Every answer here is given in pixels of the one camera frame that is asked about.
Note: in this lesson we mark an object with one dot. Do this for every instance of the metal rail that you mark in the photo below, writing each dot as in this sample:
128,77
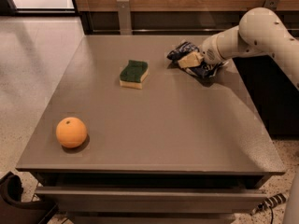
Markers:
142,31

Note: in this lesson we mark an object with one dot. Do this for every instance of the orange fruit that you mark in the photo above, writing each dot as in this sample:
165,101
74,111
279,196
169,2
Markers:
71,132

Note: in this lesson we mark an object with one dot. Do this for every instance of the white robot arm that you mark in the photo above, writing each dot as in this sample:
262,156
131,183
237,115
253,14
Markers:
259,32

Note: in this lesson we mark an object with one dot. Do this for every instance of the blue chip bag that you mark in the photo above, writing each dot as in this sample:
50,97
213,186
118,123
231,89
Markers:
187,57

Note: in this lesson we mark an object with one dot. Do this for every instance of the left metal bracket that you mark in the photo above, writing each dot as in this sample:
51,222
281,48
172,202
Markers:
124,16

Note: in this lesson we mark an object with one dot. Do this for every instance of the black chair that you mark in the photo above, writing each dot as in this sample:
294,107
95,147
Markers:
14,211

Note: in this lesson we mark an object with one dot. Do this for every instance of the metal bracket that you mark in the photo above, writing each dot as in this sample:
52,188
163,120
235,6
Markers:
124,16
271,4

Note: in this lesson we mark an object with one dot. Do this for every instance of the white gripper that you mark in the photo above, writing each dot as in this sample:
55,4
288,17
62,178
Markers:
209,52

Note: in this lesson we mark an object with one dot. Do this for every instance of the green yellow sponge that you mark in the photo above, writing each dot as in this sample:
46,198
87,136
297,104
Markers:
133,75

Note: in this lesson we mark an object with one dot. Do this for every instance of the right metal bracket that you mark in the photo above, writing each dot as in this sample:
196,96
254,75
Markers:
271,4

